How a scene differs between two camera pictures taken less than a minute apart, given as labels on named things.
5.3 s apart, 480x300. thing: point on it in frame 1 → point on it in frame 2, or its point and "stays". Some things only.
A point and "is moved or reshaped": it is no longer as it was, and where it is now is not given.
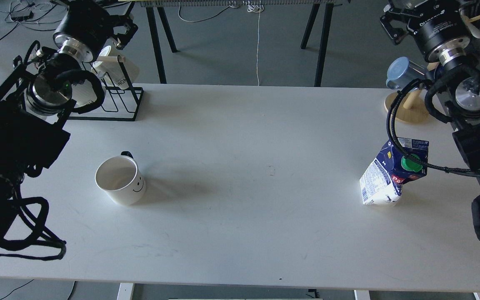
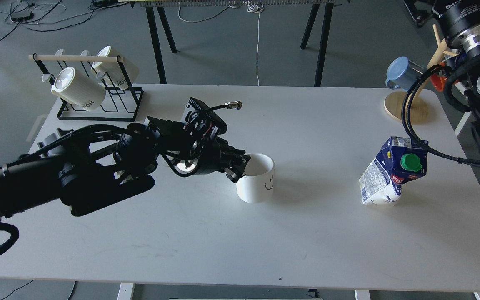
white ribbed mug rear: (117, 70) stays
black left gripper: (86, 26) → (206, 154)
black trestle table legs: (328, 8) stays
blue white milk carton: (382, 184) stays
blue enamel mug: (401, 73) stays
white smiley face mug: (119, 176) is moved or reshaped
